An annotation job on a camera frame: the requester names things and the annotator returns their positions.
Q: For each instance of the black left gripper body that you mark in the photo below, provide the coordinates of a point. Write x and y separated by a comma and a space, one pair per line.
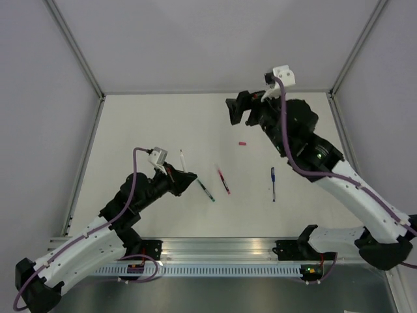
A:
162, 184

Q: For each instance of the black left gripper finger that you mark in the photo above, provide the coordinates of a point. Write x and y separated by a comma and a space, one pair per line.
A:
184, 182
177, 173

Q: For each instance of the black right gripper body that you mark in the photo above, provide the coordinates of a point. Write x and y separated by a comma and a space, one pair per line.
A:
263, 114

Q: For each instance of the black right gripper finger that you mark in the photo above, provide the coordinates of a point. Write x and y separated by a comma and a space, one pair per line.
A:
236, 109
247, 101

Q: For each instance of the white marker pen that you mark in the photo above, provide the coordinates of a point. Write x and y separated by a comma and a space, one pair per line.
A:
183, 162

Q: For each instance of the green gel pen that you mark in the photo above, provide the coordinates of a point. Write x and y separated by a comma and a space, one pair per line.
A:
206, 190

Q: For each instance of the red gel pen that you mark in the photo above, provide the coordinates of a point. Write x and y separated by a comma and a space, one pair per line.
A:
223, 181

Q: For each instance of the blue ballpoint pen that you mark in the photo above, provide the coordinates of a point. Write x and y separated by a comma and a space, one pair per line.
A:
273, 178

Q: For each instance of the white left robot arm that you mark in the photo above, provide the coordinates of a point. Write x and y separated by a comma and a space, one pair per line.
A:
109, 237

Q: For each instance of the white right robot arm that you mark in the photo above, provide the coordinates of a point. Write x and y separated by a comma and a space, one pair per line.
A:
385, 238

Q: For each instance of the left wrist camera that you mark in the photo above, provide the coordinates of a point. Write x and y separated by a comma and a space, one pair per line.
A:
156, 157

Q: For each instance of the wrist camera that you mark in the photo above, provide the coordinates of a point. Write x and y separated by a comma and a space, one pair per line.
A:
156, 157
277, 77

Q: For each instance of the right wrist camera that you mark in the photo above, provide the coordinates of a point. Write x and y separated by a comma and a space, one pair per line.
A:
277, 77

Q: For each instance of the aluminium frame right post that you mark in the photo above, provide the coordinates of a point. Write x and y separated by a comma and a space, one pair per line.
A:
358, 45

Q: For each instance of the aluminium frame post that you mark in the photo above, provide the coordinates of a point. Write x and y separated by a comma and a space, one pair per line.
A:
71, 41
358, 45

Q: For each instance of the aluminium mounting rail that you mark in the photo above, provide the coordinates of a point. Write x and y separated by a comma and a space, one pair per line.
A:
197, 249

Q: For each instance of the perforated cable duct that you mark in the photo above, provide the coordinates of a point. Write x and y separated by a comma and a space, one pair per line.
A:
200, 270

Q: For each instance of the aluminium frame left post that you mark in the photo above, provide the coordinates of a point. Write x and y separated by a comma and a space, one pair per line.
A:
71, 41

